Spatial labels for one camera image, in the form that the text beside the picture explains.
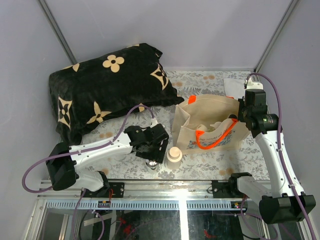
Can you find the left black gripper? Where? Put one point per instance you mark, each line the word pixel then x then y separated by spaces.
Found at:
pixel 159 155

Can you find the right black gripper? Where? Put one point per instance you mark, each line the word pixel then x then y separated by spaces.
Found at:
pixel 241 103

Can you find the clear glass bottle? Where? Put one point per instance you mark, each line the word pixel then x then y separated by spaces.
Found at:
pixel 151 165

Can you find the green pump bottle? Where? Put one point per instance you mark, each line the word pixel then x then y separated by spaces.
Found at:
pixel 214 126

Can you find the beige canvas tote bag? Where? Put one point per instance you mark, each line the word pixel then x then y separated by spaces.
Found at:
pixel 207 109

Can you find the white bottle black cap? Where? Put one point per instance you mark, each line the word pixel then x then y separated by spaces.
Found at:
pixel 232 116

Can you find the beige jar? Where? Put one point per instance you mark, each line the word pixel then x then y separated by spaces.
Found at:
pixel 174 158
pixel 202 128

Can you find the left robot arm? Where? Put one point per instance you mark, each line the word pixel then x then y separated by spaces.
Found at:
pixel 68 165

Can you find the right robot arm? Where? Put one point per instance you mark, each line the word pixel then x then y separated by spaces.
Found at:
pixel 275 165

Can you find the white folded cloth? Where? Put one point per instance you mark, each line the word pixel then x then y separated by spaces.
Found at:
pixel 234 87

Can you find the black floral pattern pillow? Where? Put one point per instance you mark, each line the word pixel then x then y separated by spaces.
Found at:
pixel 88 93

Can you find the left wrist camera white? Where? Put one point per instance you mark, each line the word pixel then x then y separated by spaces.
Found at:
pixel 154 123

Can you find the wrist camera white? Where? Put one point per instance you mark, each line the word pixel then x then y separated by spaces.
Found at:
pixel 154 123
pixel 250 83

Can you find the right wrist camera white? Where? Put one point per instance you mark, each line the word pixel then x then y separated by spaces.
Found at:
pixel 250 83

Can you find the aluminium rail frame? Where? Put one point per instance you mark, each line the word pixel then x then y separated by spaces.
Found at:
pixel 240 208

